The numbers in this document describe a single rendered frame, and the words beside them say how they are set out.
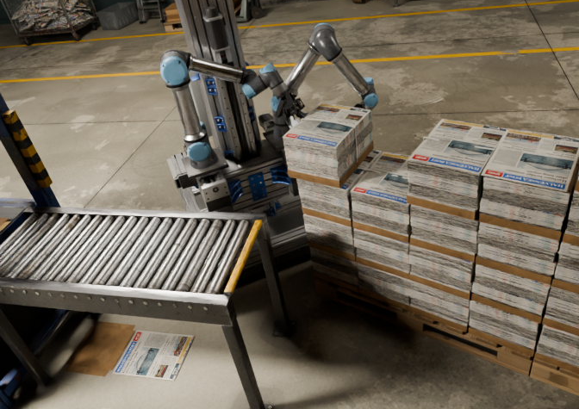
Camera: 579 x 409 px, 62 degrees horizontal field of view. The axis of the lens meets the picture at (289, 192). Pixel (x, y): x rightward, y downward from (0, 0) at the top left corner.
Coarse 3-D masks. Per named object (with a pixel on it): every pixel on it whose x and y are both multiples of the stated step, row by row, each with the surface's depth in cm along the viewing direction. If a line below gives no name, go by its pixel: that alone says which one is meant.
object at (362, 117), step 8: (320, 104) 245; (328, 104) 244; (312, 112) 240; (320, 112) 238; (328, 112) 237; (336, 112) 236; (344, 112) 234; (352, 112) 233; (360, 112) 232; (368, 112) 231; (336, 120) 229; (344, 120) 228; (352, 120) 227; (360, 120) 226; (368, 120) 232; (360, 128) 227; (368, 128) 235; (360, 136) 229; (368, 136) 238; (360, 144) 232; (368, 144) 240; (360, 152) 234
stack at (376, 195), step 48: (336, 192) 226; (384, 192) 216; (336, 240) 246; (384, 240) 226; (432, 240) 210; (480, 240) 195; (528, 240) 183; (336, 288) 269; (384, 288) 246; (432, 288) 226; (480, 288) 209; (528, 288) 195; (432, 336) 245; (528, 336) 208
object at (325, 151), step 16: (304, 128) 226; (320, 128) 225; (336, 128) 223; (288, 144) 224; (304, 144) 218; (320, 144) 213; (336, 144) 211; (288, 160) 231; (304, 160) 225; (320, 160) 219; (336, 160) 214; (352, 160) 228; (320, 176) 225; (336, 176) 220
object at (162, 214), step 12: (60, 216) 249; (144, 216) 234; (156, 216) 232; (168, 216) 230; (180, 216) 229; (192, 216) 227; (204, 216) 226; (216, 216) 225; (228, 216) 223; (240, 216) 222; (252, 216) 220; (264, 216) 219; (264, 228) 220
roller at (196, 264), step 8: (216, 224) 220; (208, 232) 216; (216, 232) 217; (208, 240) 211; (200, 248) 208; (208, 248) 209; (200, 256) 204; (192, 264) 200; (200, 264) 201; (192, 272) 196; (184, 280) 193; (192, 280) 194; (184, 288) 190
